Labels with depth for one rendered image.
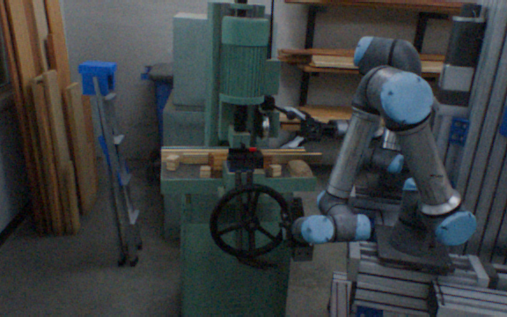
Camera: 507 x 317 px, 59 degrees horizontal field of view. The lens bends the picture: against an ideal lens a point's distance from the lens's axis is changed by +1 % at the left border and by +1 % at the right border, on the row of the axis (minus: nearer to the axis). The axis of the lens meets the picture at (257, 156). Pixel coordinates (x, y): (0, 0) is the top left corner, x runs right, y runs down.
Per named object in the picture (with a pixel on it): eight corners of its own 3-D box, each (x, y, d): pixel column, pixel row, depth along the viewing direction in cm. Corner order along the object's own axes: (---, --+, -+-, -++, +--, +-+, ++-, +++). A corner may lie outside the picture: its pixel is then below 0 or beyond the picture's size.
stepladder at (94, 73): (110, 269, 263) (73, 67, 221) (120, 245, 286) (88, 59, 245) (138, 267, 264) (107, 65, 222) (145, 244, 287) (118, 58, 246)
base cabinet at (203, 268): (181, 370, 195) (183, 224, 171) (179, 286, 249) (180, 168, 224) (281, 360, 204) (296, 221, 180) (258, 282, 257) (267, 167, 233)
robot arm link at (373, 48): (381, 166, 191) (393, 47, 157) (348, 158, 197) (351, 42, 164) (389, 151, 199) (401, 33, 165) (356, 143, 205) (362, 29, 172)
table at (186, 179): (159, 206, 156) (159, 190, 154) (160, 173, 184) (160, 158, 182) (323, 202, 168) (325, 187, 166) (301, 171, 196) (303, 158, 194)
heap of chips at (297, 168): (292, 177, 174) (293, 168, 172) (283, 164, 187) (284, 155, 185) (314, 177, 175) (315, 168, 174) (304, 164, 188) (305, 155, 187)
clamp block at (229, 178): (224, 196, 160) (225, 173, 157) (220, 181, 172) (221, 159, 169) (265, 195, 163) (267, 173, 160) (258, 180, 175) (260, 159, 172)
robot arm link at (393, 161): (432, 46, 165) (401, 174, 170) (401, 42, 170) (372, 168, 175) (429, 39, 154) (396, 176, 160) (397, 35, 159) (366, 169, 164)
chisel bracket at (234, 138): (231, 155, 177) (232, 135, 174) (227, 143, 190) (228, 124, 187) (250, 155, 179) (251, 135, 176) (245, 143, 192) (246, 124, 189)
